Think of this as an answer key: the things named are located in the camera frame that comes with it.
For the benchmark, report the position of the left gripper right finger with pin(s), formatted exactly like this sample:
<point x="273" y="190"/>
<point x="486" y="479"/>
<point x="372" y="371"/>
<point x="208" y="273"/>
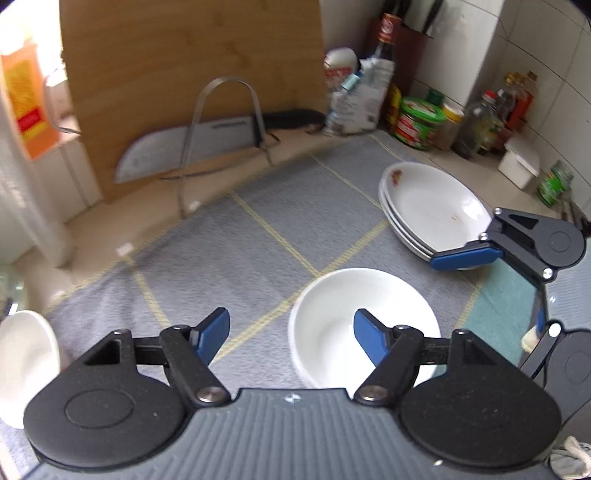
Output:
<point x="456" y="398"/>

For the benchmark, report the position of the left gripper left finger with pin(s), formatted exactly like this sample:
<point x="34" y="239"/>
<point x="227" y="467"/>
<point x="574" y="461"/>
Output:
<point x="126" y="399"/>

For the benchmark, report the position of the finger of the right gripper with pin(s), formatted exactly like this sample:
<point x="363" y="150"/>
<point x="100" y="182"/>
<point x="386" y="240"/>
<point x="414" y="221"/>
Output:
<point x="559" y="369"/>
<point x="537" y="247"/>

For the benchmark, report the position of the white plate with flower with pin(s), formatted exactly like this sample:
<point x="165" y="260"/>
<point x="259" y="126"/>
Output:
<point x="429" y="210"/>

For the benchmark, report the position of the white bowl pink flowers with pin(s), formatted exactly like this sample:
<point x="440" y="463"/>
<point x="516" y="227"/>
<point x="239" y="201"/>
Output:
<point x="323" y="345"/>

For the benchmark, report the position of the steel santoku kitchen knife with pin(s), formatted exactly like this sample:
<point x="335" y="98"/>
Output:
<point x="169" y="149"/>

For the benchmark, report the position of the beige gloved left hand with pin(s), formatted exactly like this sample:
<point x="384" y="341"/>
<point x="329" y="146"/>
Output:
<point x="571" y="460"/>

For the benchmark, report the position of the green glass jar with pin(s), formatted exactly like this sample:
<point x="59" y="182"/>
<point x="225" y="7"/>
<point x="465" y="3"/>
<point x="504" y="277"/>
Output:
<point x="555" y="184"/>

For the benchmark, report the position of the white seasoning box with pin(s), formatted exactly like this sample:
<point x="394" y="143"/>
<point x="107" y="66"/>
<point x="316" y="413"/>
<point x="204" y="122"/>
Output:
<point x="521" y="162"/>

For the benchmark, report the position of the oil bottle yellow label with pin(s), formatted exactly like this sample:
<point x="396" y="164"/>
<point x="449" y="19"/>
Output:
<point x="504" y="105"/>

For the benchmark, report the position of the clear bottle red cap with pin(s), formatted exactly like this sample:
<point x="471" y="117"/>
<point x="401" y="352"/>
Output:
<point x="479" y="119"/>

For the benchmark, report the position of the yellow lid spice jar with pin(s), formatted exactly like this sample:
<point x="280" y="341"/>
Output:
<point x="454" y="117"/>

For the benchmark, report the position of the red sauce bottle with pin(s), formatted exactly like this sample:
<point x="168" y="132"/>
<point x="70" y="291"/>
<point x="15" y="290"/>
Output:
<point x="526" y="92"/>

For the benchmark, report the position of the green lid sauce jar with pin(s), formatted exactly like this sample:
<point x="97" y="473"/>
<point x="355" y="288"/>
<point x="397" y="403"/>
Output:
<point x="418" y="124"/>

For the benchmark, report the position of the grey checked table cloth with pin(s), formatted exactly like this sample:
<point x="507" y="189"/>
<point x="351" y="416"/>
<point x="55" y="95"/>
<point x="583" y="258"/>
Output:
<point x="253" y="246"/>

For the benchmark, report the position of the clear plastic wrap roll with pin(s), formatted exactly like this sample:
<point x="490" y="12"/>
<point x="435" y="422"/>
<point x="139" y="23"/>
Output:
<point x="26" y="197"/>

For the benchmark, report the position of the white plastic food bag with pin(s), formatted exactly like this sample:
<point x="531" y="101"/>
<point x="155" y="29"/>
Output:
<point x="356" y="107"/>

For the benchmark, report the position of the dark wooden knife block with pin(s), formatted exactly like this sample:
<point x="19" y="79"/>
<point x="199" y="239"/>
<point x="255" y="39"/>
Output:
<point x="410" y="44"/>

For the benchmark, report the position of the dark soy sauce bottle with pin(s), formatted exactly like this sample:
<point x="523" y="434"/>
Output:
<point x="387" y="50"/>

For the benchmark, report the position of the red white packet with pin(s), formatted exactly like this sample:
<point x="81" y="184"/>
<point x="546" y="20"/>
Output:
<point x="339" y="63"/>

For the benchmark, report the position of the bamboo cutting board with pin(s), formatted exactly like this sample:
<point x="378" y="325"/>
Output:
<point x="134" y="67"/>

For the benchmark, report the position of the orange oil jug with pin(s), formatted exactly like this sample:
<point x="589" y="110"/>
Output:
<point x="25" y="88"/>

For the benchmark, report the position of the metal wire rack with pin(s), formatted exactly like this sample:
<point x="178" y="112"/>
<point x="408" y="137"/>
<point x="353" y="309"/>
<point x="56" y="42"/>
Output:
<point x="219" y="136"/>

